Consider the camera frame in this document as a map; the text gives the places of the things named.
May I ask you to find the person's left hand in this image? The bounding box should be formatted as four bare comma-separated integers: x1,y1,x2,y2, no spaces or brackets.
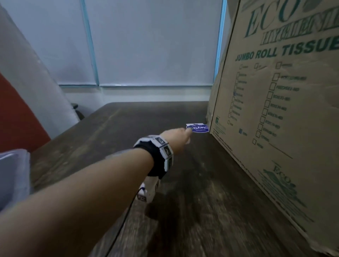
160,128,193,155

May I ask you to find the round blue sticker card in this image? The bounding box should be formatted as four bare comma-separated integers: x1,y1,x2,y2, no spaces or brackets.
185,123,210,134

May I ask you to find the clear plastic storage bin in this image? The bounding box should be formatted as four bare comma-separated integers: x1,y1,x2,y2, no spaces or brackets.
0,149,31,211

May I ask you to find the person's left forearm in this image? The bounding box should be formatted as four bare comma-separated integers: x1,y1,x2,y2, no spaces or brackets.
0,148,154,257

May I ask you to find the black wristband with marker tiles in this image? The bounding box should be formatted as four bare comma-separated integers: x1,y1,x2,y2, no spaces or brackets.
133,135,174,180

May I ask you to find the frosted glass partition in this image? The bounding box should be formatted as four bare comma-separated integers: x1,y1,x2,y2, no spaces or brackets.
0,0,231,87

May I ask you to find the large printed cardboard box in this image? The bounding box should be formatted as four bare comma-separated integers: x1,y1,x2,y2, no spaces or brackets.
206,0,339,257

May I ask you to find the red panel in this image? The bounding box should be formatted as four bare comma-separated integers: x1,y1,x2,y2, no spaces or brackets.
0,73,51,154

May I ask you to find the black camera cable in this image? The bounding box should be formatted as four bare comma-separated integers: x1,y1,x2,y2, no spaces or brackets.
105,186,146,257

